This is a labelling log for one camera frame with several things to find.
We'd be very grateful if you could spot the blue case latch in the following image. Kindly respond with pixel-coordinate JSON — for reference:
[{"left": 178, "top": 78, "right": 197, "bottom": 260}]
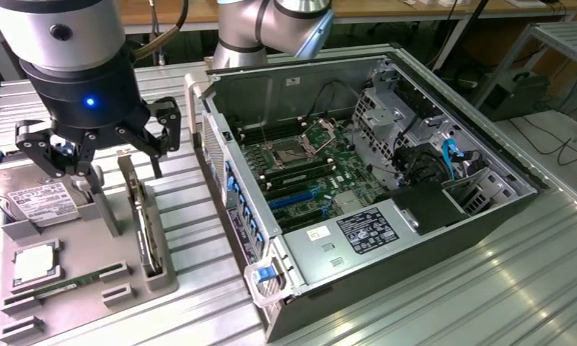
[{"left": 251, "top": 266, "right": 275, "bottom": 285}]

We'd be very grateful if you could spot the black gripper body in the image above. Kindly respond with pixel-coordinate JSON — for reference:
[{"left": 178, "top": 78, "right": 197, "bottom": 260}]
[{"left": 18, "top": 48, "right": 153, "bottom": 149}]

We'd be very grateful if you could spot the green RAM stick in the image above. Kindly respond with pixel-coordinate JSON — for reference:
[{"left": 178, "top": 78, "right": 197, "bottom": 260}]
[{"left": 31, "top": 271, "right": 102, "bottom": 299}]

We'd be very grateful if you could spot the metal slat table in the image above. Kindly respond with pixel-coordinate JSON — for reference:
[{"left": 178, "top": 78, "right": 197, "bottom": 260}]
[{"left": 471, "top": 21, "right": 577, "bottom": 110}]

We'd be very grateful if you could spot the grey parts rack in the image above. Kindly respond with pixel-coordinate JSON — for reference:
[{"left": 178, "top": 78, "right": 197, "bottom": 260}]
[{"left": 0, "top": 169, "right": 181, "bottom": 344}]

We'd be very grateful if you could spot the wooden desk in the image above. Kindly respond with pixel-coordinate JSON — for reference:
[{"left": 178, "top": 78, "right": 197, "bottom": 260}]
[{"left": 0, "top": 0, "right": 577, "bottom": 34}]

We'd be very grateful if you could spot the blue disk wire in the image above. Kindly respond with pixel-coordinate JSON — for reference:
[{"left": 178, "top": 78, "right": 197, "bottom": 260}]
[{"left": 441, "top": 138, "right": 465, "bottom": 182}]

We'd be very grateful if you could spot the black box on floor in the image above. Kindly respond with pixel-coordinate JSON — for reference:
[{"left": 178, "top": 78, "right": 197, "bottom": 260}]
[{"left": 483, "top": 73, "right": 551, "bottom": 123}]

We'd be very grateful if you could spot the grey power supply unit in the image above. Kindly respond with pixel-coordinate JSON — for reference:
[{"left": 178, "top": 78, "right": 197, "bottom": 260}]
[{"left": 279, "top": 200, "right": 419, "bottom": 286}]

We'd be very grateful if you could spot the silver chipset heatsink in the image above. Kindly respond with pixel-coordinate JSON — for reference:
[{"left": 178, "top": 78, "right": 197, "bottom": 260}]
[{"left": 333, "top": 190, "right": 362, "bottom": 209}]

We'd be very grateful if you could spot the black air duct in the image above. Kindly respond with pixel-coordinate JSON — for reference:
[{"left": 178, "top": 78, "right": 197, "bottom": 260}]
[{"left": 390, "top": 179, "right": 467, "bottom": 237}]

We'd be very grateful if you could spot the black wire in case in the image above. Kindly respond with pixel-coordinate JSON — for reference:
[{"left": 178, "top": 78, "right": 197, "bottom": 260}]
[{"left": 309, "top": 80, "right": 357, "bottom": 120}]

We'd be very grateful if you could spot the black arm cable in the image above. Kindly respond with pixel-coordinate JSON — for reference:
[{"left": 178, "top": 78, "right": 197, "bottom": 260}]
[{"left": 133, "top": 0, "right": 191, "bottom": 58}]

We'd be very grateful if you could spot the silver CPU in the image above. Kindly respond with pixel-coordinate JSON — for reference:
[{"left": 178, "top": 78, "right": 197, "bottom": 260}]
[{"left": 11, "top": 246, "right": 61, "bottom": 281}]

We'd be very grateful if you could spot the silver hard disk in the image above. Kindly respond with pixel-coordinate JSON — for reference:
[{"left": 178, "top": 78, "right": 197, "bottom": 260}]
[{"left": 0, "top": 153, "right": 91, "bottom": 229}]

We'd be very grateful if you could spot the open black PC case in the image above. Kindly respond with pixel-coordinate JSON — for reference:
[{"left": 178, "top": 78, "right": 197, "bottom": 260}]
[{"left": 183, "top": 43, "right": 551, "bottom": 343}]

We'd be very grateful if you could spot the silver disk bay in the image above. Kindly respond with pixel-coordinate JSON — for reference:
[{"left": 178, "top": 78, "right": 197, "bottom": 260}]
[{"left": 351, "top": 84, "right": 415, "bottom": 171}]

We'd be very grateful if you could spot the CPU socket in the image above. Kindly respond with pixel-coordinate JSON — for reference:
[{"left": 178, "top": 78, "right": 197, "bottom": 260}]
[{"left": 265, "top": 141, "right": 309, "bottom": 169}]

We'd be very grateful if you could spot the black RAM stick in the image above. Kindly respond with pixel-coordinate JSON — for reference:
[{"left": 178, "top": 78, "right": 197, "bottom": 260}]
[{"left": 261, "top": 164, "right": 338, "bottom": 190}]

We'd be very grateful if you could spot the open socket cover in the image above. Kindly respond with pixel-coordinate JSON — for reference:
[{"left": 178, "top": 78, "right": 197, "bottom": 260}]
[{"left": 298, "top": 117, "right": 341, "bottom": 153}]

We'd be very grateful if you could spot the black cable on white table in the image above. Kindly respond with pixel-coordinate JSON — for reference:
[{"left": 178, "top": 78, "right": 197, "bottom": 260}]
[{"left": 506, "top": 115, "right": 577, "bottom": 165}]

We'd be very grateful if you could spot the blue expansion slot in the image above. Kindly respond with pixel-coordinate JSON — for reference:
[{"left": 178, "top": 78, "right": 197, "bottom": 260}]
[{"left": 267, "top": 190, "right": 319, "bottom": 210}]

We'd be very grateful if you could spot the graphics card with fan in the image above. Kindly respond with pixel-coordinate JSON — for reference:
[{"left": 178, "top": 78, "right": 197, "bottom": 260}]
[{"left": 115, "top": 148, "right": 167, "bottom": 278}]

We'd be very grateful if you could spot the socket locking lever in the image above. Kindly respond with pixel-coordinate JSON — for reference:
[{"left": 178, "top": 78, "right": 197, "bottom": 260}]
[{"left": 257, "top": 116, "right": 271, "bottom": 148}]

